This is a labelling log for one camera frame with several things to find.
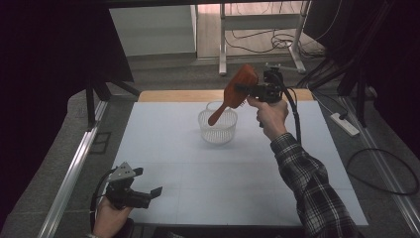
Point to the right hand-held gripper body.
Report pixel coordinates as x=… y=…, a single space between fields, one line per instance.
x=269 y=92

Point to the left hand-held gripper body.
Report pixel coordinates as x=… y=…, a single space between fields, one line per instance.
x=124 y=195

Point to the brown wooden hairbrush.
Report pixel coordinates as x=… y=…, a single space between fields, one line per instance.
x=232 y=98

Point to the white plastic mesh basket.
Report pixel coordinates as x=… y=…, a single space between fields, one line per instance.
x=218 y=135

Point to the person's right hand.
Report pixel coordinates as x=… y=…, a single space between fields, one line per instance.
x=272 y=117

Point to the person's left hand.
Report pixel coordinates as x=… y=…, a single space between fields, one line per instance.
x=109 y=221

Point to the pale blue table mat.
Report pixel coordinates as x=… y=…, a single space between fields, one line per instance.
x=165 y=148

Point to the dark floor outlet cover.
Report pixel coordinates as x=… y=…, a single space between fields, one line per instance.
x=100 y=142

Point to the black plug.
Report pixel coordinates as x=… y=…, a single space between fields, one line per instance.
x=343 y=115

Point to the white power strip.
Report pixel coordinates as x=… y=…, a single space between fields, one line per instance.
x=345 y=125

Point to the black metal stand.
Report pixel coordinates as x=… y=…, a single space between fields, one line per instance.
x=89 y=105
x=361 y=99

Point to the white cabinet panel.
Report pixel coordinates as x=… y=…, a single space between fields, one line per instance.
x=152 y=29

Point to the black curtain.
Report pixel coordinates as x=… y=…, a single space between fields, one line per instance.
x=39 y=82
x=396 y=66

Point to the white metal desk frame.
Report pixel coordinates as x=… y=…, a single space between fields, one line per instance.
x=223 y=49

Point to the aluminium floor rail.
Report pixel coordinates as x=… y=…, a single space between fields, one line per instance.
x=379 y=155
x=72 y=178

